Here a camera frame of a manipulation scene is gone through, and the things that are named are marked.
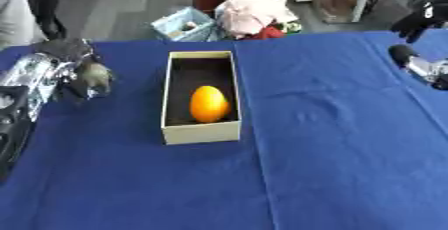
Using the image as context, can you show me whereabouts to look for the red cloth item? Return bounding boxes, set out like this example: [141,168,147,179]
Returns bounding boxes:
[248,25,287,40]

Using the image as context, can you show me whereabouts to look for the person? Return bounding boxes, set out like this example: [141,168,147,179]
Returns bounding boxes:
[0,0,69,50]

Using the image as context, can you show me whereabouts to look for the light blue basket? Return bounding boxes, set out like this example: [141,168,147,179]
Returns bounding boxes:
[150,6,219,43]

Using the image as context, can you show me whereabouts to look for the orange toy mango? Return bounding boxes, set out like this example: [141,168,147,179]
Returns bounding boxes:
[187,85,233,124]

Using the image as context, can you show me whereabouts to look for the brown cardboard boxes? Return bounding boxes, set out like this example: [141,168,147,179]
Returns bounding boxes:
[313,0,394,24]

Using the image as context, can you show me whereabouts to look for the pink white cloth pile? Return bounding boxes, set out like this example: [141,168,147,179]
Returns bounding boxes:
[213,0,301,40]

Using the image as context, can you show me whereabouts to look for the grey green toy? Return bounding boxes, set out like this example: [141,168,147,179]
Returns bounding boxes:
[77,61,116,96]

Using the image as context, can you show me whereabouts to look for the tan cardboard box black inside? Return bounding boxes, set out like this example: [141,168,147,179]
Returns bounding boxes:
[159,50,244,146]

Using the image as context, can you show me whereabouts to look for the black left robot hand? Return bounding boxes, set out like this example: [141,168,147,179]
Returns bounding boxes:
[31,38,118,101]

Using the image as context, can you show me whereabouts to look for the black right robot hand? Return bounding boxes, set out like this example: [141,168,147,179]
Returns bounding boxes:
[386,0,448,92]

